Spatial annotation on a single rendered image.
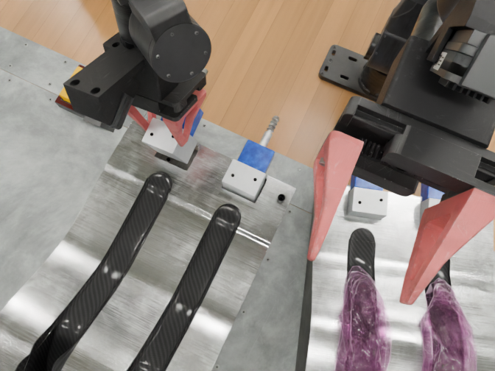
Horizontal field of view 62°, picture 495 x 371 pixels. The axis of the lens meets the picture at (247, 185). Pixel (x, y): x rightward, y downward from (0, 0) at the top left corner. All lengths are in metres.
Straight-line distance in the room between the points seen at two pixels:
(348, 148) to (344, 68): 0.53
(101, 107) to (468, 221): 0.32
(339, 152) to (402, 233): 0.41
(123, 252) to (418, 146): 0.44
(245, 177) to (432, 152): 0.34
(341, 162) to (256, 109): 0.49
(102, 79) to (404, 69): 0.28
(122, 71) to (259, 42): 0.40
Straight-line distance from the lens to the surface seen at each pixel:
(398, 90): 0.27
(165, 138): 0.56
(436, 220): 0.30
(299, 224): 0.67
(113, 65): 0.45
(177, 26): 0.37
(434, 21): 0.32
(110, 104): 0.42
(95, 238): 0.61
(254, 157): 0.58
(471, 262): 0.69
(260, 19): 0.82
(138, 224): 0.60
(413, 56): 0.28
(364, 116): 0.27
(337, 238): 0.62
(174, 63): 0.39
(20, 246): 0.75
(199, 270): 0.58
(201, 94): 0.52
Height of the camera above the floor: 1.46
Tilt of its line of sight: 75 degrees down
